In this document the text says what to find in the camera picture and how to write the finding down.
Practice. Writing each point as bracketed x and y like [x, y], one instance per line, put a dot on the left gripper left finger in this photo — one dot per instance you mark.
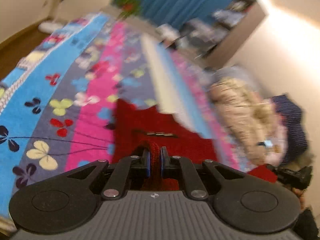
[144, 163]

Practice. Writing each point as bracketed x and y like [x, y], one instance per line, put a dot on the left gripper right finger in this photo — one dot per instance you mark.
[165, 163]

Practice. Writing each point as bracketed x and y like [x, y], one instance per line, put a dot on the red knitted sweater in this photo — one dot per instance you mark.
[137, 130]

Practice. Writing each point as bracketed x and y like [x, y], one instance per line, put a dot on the right hand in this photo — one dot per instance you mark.
[300, 194]

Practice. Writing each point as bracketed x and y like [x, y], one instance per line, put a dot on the navy dotted cloth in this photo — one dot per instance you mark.
[291, 115]

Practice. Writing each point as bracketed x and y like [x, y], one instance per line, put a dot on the pink patterned cloth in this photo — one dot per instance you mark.
[276, 146]

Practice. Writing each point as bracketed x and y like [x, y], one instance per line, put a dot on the beige star-patterned duvet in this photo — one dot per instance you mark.
[248, 116]

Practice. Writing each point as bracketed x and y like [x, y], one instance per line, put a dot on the colourful striped floral bedspread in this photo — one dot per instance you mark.
[57, 103]

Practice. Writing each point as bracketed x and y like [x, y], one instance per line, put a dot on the grey pillow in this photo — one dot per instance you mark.
[236, 72]

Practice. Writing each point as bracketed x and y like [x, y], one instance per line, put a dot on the potted green plant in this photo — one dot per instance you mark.
[128, 8]

